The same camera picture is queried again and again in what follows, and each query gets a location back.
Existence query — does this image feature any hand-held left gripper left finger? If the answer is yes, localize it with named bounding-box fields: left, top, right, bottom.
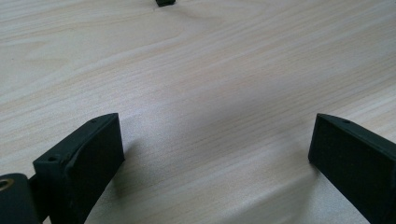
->
left=32, top=112, right=126, bottom=224

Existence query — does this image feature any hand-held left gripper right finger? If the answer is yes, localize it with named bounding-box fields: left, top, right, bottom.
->
left=307, top=113, right=396, bottom=224

